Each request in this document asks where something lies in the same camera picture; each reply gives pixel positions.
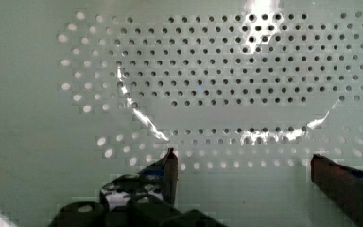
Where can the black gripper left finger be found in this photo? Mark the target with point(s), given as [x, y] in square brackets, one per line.
[158, 179]

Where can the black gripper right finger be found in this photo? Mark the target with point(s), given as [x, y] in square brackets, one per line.
[342, 184]

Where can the green plastic strainer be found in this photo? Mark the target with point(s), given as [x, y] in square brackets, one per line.
[245, 91]

